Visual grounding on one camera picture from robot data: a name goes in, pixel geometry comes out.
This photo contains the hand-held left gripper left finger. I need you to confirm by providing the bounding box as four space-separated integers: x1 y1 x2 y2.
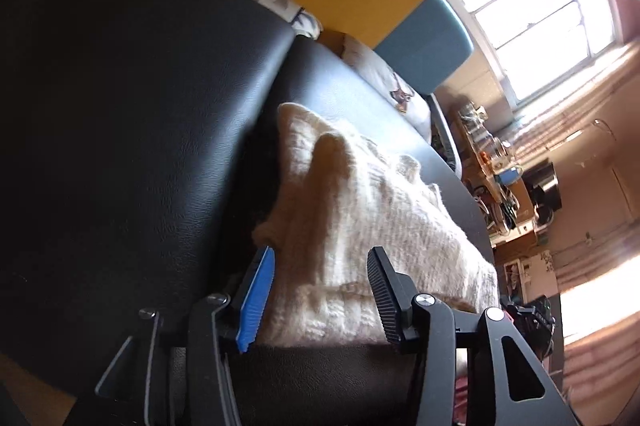
95 247 276 426

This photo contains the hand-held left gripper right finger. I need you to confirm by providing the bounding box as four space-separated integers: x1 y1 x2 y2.
367 247 581 426

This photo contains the cream knit sweater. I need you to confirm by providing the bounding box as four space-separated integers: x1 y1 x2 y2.
251 102 501 348

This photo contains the black appliance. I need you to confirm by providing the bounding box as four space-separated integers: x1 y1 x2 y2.
524 162 564 223

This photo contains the cluttered desk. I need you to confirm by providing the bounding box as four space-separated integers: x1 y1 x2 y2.
452 103 563 251

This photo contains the deer print cushion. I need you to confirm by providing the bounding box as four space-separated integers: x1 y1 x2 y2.
344 36 434 134

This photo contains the window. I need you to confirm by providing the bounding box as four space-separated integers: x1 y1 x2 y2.
450 0 622 102

